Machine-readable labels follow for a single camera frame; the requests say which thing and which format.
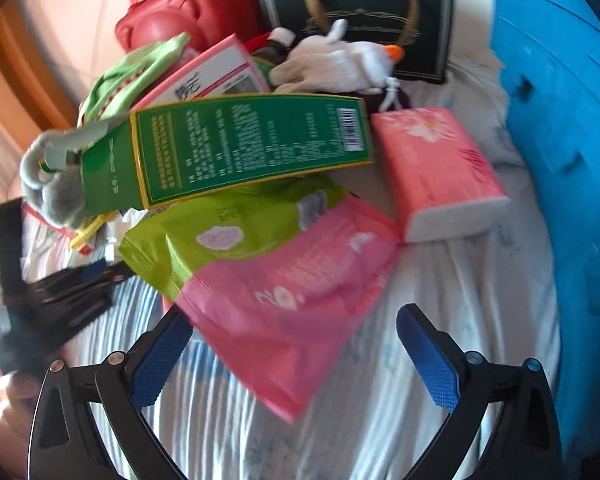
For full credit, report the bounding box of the white plush toy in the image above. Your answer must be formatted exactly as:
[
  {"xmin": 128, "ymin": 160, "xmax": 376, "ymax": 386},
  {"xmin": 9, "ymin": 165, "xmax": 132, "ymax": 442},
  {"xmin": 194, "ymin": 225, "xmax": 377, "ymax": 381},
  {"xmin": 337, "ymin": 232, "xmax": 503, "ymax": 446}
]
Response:
[{"xmin": 269, "ymin": 19, "xmax": 406, "ymax": 95}]

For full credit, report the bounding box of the pink white cardboard box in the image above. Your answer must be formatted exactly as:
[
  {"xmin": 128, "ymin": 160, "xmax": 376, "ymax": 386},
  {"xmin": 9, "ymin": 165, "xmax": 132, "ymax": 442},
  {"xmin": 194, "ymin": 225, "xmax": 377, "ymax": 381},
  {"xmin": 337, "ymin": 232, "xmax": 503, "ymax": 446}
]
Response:
[{"xmin": 136, "ymin": 34, "xmax": 271, "ymax": 111}]

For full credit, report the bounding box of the white striped bedsheet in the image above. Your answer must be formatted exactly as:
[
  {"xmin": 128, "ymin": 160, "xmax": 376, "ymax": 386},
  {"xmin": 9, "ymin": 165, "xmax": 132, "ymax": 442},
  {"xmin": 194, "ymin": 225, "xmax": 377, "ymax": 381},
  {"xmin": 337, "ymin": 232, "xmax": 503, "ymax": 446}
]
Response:
[{"xmin": 20, "ymin": 50, "xmax": 563, "ymax": 480}]

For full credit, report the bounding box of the red handbag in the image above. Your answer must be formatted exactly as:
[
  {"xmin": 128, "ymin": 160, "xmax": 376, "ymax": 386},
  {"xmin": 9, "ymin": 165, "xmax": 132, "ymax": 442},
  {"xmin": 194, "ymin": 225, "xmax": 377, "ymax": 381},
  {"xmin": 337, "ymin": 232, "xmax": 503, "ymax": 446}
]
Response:
[{"xmin": 115, "ymin": 0, "xmax": 272, "ymax": 56}]

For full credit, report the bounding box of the green cardboard box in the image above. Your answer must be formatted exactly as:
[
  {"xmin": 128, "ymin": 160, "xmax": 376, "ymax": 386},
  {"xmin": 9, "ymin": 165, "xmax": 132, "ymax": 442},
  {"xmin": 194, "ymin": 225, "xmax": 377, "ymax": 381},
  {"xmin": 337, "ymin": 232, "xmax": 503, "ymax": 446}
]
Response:
[{"xmin": 40, "ymin": 94, "xmax": 376, "ymax": 213}]

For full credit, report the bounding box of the blue storage box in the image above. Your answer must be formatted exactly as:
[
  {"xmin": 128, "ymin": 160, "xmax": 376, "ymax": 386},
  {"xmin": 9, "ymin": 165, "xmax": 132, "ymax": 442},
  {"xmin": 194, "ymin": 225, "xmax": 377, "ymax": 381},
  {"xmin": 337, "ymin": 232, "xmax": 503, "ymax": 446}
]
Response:
[{"xmin": 489, "ymin": 0, "xmax": 600, "ymax": 471}]

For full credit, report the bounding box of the green cloth bag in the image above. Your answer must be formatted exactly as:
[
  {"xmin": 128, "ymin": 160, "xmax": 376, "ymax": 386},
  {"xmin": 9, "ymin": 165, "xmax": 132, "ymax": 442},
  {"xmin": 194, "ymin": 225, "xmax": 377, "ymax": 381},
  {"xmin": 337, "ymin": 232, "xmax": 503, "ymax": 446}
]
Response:
[{"xmin": 77, "ymin": 32, "xmax": 192, "ymax": 128}]

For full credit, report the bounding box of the pink tissue pack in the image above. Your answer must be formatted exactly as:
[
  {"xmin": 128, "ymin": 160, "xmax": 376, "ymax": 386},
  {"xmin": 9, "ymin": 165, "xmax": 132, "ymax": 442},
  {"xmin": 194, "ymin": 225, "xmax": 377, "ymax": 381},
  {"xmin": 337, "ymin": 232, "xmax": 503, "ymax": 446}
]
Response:
[{"xmin": 370, "ymin": 107, "xmax": 512, "ymax": 243}]

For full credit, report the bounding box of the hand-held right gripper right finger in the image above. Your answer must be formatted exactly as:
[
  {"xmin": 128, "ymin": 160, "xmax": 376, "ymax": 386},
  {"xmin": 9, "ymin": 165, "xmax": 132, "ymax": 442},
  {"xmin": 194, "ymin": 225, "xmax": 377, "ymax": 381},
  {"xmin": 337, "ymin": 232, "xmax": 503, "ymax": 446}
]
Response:
[{"xmin": 396, "ymin": 303, "xmax": 564, "ymax": 480}]

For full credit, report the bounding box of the pink plastic packet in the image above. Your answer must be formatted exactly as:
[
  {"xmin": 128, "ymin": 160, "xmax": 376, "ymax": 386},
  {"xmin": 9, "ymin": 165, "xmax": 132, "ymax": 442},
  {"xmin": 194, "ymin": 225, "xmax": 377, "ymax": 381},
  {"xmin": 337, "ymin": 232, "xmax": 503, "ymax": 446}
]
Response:
[{"xmin": 174, "ymin": 195, "xmax": 403, "ymax": 423}]

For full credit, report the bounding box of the yellow red packet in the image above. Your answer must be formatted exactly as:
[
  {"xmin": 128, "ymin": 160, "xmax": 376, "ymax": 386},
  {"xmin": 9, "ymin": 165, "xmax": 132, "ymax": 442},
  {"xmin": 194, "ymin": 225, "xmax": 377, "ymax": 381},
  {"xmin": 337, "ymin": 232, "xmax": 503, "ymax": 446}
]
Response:
[{"xmin": 71, "ymin": 211, "xmax": 128, "ymax": 258}]

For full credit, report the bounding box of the grey plush toy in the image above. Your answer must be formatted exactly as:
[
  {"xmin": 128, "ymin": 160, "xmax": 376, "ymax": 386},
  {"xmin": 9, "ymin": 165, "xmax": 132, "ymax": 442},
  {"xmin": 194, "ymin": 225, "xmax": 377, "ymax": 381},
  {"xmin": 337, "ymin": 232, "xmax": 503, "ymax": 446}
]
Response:
[{"xmin": 20, "ymin": 129, "xmax": 97, "ymax": 228}]

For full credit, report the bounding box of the wooden headboard frame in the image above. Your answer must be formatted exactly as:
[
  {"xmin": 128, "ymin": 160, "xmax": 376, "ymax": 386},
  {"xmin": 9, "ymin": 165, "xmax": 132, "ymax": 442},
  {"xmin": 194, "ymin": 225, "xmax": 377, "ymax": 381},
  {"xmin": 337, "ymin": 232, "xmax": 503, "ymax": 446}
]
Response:
[{"xmin": 0, "ymin": 7, "xmax": 78, "ymax": 128}]

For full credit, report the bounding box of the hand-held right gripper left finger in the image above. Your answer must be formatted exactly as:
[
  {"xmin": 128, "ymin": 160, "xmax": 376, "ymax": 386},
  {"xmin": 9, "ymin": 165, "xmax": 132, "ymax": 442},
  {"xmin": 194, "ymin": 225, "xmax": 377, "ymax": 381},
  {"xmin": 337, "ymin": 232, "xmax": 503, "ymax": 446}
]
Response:
[{"xmin": 26, "ymin": 304, "xmax": 195, "ymax": 480}]

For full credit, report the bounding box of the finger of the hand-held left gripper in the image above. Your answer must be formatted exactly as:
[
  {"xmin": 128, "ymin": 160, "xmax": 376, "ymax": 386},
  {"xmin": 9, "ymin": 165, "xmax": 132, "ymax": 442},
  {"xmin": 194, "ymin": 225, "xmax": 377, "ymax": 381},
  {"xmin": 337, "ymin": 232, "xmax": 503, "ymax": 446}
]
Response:
[
  {"xmin": 29, "ymin": 289, "xmax": 114, "ymax": 344},
  {"xmin": 44, "ymin": 261, "xmax": 132, "ymax": 297}
]

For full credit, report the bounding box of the brown bottle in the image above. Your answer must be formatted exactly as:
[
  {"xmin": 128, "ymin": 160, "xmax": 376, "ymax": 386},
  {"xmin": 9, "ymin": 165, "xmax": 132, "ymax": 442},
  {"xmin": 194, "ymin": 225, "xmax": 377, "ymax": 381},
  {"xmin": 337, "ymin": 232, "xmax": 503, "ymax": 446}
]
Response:
[{"xmin": 245, "ymin": 27, "xmax": 296, "ymax": 63}]

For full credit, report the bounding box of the green plastic packet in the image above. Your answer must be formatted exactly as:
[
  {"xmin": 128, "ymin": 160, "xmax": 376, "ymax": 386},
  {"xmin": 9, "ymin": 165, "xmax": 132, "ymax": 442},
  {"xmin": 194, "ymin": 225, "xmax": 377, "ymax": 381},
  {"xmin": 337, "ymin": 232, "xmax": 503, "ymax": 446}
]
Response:
[{"xmin": 118, "ymin": 176, "xmax": 348, "ymax": 301}]

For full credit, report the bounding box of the dark green gift bag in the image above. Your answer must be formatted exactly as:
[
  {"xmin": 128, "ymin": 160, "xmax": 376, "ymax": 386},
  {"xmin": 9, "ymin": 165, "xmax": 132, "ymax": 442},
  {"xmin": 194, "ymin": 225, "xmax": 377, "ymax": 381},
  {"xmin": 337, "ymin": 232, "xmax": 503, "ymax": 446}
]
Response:
[{"xmin": 257, "ymin": 0, "xmax": 456, "ymax": 83}]

